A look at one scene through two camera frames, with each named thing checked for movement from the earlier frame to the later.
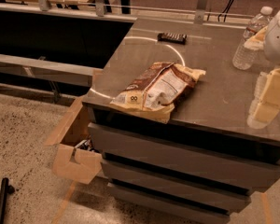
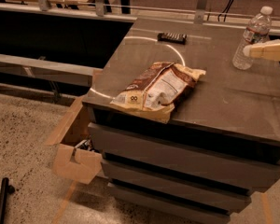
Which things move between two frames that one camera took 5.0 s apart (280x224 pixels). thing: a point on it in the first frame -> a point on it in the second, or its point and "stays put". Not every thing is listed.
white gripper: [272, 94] -> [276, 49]
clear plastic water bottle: [244, 56] stays put
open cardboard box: [71, 162] stays put
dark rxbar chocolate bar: [172, 38] stays put
